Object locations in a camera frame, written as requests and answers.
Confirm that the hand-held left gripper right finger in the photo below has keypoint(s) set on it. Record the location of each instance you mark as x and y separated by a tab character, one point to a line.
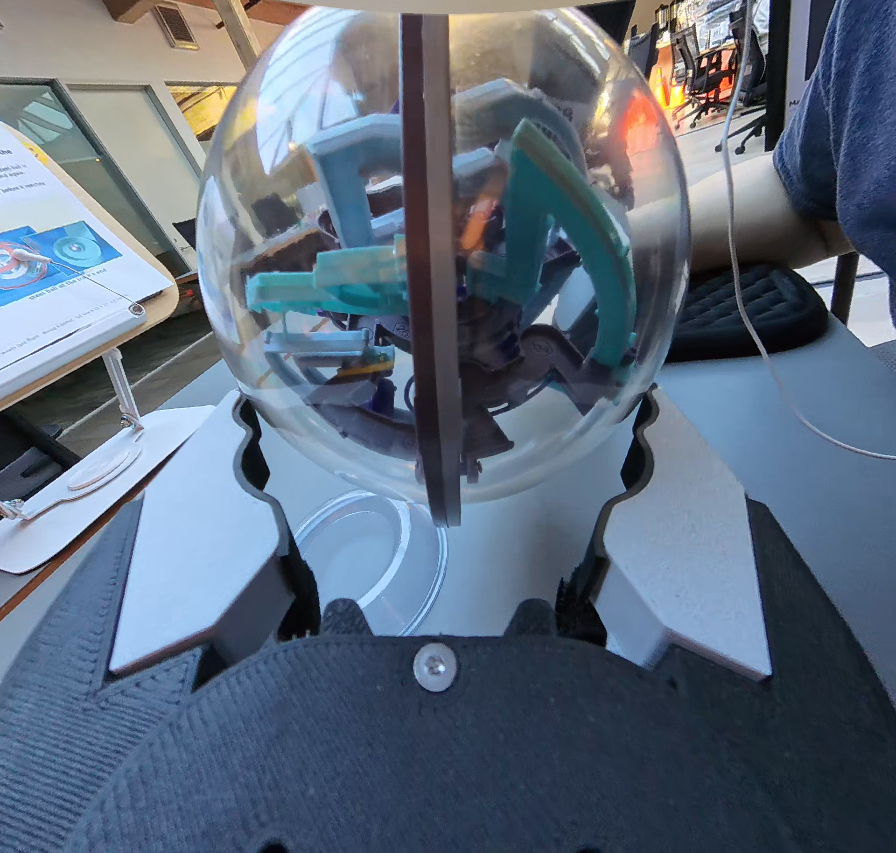
686	552

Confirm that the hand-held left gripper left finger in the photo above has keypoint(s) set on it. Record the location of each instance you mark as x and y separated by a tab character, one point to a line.
189	545

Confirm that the clear plastic maze ball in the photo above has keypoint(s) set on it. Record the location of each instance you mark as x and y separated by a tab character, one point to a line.
350	167

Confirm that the person's right forearm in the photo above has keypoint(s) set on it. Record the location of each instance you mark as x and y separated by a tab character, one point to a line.
756	223

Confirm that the wooden document stand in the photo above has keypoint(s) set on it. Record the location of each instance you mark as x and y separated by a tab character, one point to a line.
105	475

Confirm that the orange traffic cone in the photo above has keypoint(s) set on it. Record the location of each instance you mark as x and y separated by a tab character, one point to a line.
668	90

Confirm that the black mesh seat cushion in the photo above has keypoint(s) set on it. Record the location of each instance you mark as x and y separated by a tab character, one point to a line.
756	314

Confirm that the group of black office chairs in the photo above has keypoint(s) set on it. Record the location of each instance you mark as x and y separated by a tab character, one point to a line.
714	62

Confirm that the printed instruction sheet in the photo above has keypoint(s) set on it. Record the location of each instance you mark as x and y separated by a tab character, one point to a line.
70	188

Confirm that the person's blue shirt sleeve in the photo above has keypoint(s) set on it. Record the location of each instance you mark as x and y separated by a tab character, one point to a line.
847	97

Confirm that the wall air vent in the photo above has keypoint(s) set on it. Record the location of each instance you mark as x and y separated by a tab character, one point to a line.
175	25

